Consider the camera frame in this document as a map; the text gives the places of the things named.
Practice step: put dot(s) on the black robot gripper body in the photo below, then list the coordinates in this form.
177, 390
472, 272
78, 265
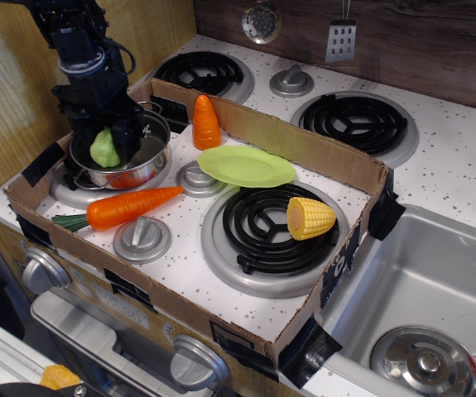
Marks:
97, 89

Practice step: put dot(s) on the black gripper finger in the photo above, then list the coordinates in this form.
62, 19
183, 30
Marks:
84, 134
126, 138

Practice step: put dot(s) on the light green toy broccoli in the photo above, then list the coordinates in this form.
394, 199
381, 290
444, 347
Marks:
103, 151

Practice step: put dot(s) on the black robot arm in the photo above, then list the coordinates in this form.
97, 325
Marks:
76, 30

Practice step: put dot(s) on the stainless steel pan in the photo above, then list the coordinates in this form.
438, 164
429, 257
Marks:
149, 161

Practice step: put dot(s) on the front left burner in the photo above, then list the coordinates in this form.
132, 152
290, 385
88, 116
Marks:
65, 191

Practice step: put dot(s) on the short orange toy carrot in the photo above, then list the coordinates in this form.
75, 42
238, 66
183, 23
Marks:
206, 129

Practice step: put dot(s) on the long orange toy carrot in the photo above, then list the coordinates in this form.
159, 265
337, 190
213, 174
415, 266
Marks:
107, 213

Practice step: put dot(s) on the middle silver stove knob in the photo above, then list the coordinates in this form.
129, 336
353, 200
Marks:
196, 183

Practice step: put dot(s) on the silver stove knob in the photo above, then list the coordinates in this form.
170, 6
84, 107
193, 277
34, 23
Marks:
196, 183
291, 83
142, 240

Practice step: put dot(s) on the front silver stove knob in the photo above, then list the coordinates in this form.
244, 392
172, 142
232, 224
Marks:
142, 240

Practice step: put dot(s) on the light green plastic plate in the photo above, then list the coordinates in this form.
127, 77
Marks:
246, 166

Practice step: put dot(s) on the left oven knob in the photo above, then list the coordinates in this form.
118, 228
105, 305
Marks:
42, 272

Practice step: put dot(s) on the oven knob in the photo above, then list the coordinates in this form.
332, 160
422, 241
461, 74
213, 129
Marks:
194, 366
42, 272

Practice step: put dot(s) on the front right black burner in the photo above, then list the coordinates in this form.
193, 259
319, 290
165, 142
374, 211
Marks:
247, 245

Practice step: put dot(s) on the hanging metal strainer ladle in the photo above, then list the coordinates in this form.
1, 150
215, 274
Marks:
261, 22

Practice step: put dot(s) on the back silver stove knob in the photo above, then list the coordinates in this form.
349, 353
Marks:
291, 83

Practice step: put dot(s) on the yellow toy corn cob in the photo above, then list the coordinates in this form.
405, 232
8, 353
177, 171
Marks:
309, 218

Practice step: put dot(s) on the hanging metal slotted spatula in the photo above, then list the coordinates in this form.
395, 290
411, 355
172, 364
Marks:
341, 37

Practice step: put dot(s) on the right oven knob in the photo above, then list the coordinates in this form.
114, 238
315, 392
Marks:
194, 366

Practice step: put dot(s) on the back right black burner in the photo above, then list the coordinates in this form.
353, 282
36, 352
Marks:
365, 121

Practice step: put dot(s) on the orange yellow object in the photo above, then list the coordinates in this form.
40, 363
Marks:
56, 377

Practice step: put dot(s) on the silver toy sink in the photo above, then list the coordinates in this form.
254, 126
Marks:
423, 273

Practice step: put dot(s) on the steel pot lid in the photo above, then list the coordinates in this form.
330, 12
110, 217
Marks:
426, 361

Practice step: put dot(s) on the silver oven door handle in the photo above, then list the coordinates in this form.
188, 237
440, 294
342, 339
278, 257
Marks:
117, 359

